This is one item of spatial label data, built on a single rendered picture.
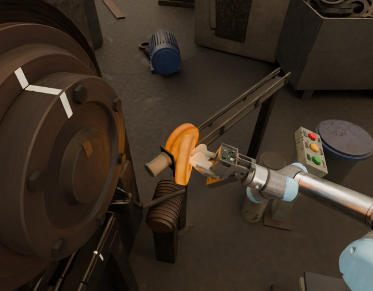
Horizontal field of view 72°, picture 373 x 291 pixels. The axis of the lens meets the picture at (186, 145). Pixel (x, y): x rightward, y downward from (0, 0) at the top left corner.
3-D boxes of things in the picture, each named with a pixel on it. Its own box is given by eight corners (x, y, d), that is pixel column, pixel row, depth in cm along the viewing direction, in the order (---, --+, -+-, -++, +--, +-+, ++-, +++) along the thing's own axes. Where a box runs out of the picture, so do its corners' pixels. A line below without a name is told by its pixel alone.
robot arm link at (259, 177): (255, 176, 85) (254, 196, 79) (242, 171, 85) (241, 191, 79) (267, 163, 80) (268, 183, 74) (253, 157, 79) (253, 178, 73)
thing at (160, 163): (145, 171, 101) (142, 162, 96) (163, 157, 104) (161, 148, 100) (155, 180, 98) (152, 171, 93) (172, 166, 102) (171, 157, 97)
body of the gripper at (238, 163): (220, 141, 77) (256, 155, 78) (209, 158, 83) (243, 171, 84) (217, 159, 72) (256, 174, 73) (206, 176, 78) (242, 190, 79)
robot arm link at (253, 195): (275, 194, 96) (292, 189, 86) (250, 207, 92) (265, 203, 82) (264, 175, 98) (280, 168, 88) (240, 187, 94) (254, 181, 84)
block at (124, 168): (104, 211, 97) (88, 172, 79) (112, 193, 102) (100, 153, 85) (131, 217, 95) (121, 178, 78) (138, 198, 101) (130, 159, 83)
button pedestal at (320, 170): (263, 228, 153) (299, 162, 108) (263, 195, 169) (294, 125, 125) (291, 234, 151) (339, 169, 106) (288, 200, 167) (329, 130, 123)
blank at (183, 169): (174, 164, 70) (185, 166, 69) (185, 123, 79) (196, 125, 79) (175, 192, 82) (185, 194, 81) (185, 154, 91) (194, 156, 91)
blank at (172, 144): (176, 159, 110) (182, 164, 109) (158, 150, 97) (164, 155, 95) (198, 130, 110) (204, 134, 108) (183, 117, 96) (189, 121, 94)
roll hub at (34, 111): (44, 280, 42) (-78, 178, 22) (113, 155, 61) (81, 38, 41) (76, 288, 41) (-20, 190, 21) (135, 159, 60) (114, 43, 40)
